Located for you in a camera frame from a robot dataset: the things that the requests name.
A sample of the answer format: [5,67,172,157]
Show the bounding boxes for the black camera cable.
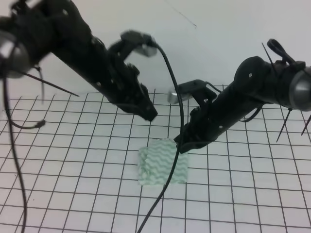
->
[206,82,222,93]
[136,42,185,233]

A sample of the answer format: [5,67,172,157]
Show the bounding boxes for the black left camera cable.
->
[136,42,185,233]

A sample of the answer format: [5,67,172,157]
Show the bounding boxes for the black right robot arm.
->
[174,39,311,153]

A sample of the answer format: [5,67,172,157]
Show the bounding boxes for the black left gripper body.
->
[89,37,149,111]

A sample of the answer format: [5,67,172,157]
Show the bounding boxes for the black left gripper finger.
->
[125,93,158,121]

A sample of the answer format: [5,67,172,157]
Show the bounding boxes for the black right camera cable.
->
[206,82,222,93]

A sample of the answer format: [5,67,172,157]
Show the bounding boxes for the green wavy striped towel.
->
[138,138,189,185]

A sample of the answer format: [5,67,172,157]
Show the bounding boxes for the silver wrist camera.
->
[178,80,221,106]
[121,30,157,58]

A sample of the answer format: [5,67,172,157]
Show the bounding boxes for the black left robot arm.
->
[0,0,157,121]

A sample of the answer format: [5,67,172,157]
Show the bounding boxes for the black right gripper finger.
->
[173,135,207,154]

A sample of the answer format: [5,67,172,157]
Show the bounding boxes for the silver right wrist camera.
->
[178,80,221,106]

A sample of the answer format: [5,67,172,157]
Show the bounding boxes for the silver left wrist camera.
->
[121,30,157,58]

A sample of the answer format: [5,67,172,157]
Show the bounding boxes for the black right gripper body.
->
[183,86,245,144]

